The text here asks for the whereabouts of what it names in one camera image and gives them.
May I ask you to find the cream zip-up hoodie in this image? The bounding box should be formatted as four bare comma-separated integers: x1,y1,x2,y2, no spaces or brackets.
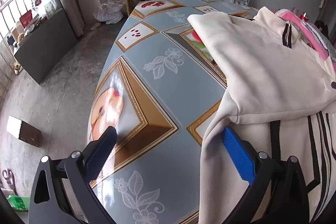
188,7,335,223

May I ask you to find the brown cardboard box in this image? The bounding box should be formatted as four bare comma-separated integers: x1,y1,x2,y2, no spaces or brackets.
6,115,42,147

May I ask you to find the blue patterned tablecloth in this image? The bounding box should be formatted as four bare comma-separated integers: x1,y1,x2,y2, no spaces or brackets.
88,0,257,223

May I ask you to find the dark grey low cabinet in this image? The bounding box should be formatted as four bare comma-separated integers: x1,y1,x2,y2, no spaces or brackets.
14,9,77,84

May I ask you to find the pink floral fleece blanket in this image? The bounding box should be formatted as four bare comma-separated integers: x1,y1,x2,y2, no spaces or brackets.
275,9,335,69

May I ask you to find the white plastic bag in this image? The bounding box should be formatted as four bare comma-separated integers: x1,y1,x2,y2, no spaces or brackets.
92,0,127,24

